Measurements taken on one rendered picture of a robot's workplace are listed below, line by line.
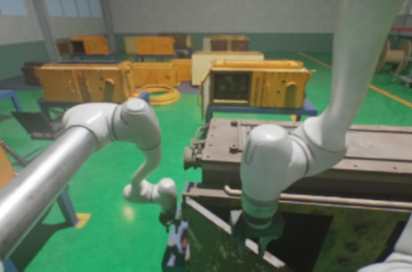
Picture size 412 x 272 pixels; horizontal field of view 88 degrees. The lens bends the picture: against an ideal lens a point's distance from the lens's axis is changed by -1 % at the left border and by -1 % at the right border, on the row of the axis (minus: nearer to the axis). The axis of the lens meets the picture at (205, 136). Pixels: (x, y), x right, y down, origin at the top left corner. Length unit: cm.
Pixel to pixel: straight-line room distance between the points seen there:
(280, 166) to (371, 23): 27
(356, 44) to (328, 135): 23
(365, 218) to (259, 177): 75
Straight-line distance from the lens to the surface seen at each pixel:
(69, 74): 429
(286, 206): 101
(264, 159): 44
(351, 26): 33
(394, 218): 120
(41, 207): 62
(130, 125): 75
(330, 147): 53
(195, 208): 92
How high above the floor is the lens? 189
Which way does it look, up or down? 28 degrees down
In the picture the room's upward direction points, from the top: straight up
